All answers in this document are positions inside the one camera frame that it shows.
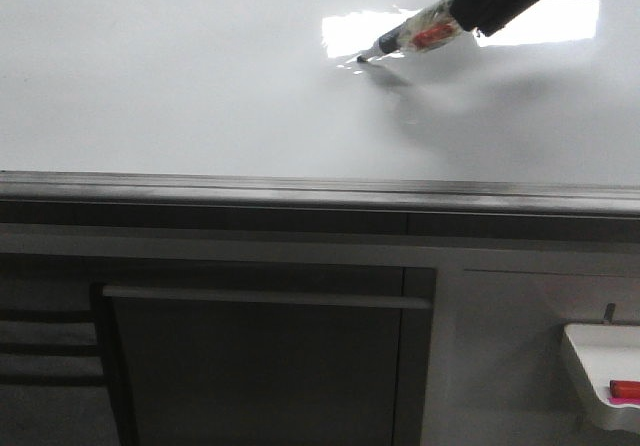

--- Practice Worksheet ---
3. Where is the tape-wrapped whiteboard marker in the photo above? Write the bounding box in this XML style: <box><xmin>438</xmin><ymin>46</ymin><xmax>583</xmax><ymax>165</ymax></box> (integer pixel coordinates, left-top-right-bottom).
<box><xmin>356</xmin><ymin>0</ymin><xmax>464</xmax><ymax>63</ymax></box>

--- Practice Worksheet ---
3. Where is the white whiteboard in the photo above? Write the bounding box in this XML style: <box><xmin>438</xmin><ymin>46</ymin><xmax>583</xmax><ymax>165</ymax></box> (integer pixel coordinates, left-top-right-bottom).
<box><xmin>1</xmin><ymin>0</ymin><xmax>639</xmax><ymax>185</ymax></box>

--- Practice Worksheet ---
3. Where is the red marker in tray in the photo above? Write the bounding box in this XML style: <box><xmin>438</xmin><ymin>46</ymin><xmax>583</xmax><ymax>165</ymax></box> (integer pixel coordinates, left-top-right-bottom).
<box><xmin>609</xmin><ymin>380</ymin><xmax>640</xmax><ymax>400</ymax></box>

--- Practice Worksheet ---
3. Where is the pink item in tray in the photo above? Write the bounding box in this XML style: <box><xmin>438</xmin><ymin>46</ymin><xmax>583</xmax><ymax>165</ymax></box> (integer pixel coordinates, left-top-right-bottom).
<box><xmin>608</xmin><ymin>397</ymin><xmax>640</xmax><ymax>407</ymax></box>

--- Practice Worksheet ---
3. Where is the dark cabinet door panel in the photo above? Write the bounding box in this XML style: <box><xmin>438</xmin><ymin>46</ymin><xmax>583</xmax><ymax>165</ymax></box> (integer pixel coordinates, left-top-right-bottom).
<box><xmin>105</xmin><ymin>296</ymin><xmax>430</xmax><ymax>445</ymax></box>

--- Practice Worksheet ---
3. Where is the white wall-mounted tray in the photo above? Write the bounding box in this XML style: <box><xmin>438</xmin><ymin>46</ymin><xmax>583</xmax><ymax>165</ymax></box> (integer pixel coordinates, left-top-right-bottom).
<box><xmin>561</xmin><ymin>303</ymin><xmax>639</xmax><ymax>434</ymax></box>

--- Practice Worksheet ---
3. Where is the grey horizontal door handle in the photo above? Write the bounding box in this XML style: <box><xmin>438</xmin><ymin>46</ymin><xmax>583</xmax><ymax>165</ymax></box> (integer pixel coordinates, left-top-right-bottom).
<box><xmin>103</xmin><ymin>285</ymin><xmax>432</xmax><ymax>310</ymax></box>

